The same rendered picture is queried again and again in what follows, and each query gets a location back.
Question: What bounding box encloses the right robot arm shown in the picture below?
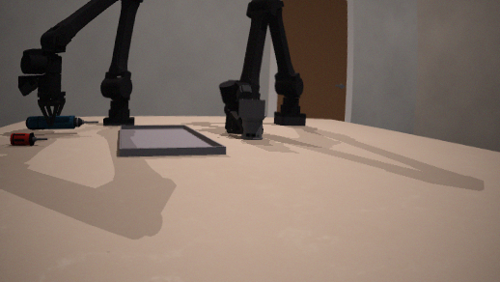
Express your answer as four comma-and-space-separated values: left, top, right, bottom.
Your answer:
18, 0, 143, 124

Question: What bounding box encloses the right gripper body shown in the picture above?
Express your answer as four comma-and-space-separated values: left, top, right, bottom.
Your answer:
38, 73, 66, 101

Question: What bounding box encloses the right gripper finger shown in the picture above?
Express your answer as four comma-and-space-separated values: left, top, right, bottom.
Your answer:
38, 101, 60, 127
46, 100, 66, 116

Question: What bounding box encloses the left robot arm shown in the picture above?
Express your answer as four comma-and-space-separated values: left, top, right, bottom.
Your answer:
219, 0, 306, 118

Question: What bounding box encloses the grey metal bracket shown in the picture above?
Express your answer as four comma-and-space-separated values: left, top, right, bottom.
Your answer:
238, 99, 266, 119

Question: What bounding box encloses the blue electric screwdriver barrel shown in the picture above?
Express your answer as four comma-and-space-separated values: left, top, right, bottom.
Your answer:
26, 116, 98, 130

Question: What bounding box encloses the red hand screwdriver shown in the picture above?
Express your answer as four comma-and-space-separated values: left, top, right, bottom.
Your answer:
10, 132, 46, 146

